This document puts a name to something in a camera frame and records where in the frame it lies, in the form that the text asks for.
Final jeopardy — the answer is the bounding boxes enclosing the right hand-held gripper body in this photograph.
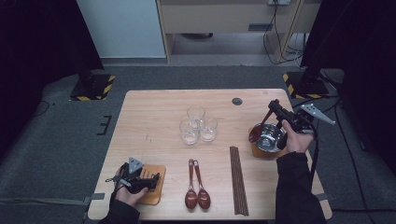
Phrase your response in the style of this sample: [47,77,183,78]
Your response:
[281,103,336,134]

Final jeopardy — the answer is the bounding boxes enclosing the person's left hand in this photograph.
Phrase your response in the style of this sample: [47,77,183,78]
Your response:
[115,185,149,206]

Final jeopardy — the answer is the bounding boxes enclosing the clear glass cup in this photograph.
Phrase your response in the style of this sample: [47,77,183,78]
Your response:
[178,119,200,146]
[199,116,219,143]
[186,105,206,129]

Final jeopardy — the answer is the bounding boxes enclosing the white cables bundle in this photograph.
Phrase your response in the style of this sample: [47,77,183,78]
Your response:
[286,32,307,68]

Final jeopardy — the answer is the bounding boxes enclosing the stainless steel bowl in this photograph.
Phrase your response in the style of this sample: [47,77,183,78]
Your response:
[251,122,288,153]

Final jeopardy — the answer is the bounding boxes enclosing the bundle of wooden chopsticks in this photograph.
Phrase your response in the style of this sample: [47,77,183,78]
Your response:
[229,146,250,217]

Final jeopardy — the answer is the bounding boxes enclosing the light wooden desk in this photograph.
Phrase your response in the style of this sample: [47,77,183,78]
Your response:
[155,0,323,63]

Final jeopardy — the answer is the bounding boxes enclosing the black hanging cable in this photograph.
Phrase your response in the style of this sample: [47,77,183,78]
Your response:
[262,4,304,65]

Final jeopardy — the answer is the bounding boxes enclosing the square wooden coaster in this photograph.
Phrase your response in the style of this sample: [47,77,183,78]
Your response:
[136,163,167,205]
[247,126,289,159]

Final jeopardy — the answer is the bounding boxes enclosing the long black floor cable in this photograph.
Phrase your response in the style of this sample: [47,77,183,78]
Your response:
[334,102,375,224]

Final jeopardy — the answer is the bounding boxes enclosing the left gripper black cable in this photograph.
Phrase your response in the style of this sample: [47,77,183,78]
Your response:
[105,175,125,202]

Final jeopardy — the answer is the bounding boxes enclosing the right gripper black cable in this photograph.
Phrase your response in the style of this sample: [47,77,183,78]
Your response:
[309,122,321,190]

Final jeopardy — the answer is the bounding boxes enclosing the black curtain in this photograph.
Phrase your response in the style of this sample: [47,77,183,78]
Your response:
[0,0,106,157]
[300,0,396,175]

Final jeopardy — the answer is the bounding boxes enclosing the white cabinet panel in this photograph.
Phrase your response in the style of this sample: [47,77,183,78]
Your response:
[77,0,166,59]

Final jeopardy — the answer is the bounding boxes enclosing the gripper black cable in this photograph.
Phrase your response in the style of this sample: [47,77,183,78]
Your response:
[309,122,321,190]
[105,175,125,202]

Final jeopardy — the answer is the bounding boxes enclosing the thin black floor cable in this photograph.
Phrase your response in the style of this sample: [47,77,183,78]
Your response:
[31,100,55,119]

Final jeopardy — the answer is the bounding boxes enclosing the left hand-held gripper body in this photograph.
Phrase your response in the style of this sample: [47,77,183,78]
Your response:
[116,157,149,194]

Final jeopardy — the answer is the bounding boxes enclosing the long grey floor tape strip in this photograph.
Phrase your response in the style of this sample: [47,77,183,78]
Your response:
[0,193,106,207]

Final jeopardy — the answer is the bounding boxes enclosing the black stand base striped edge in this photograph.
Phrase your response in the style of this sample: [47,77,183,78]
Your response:
[282,70,331,100]
[69,69,116,102]

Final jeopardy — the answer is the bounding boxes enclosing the person's right hand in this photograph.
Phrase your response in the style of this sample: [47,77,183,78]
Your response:
[281,120,314,153]

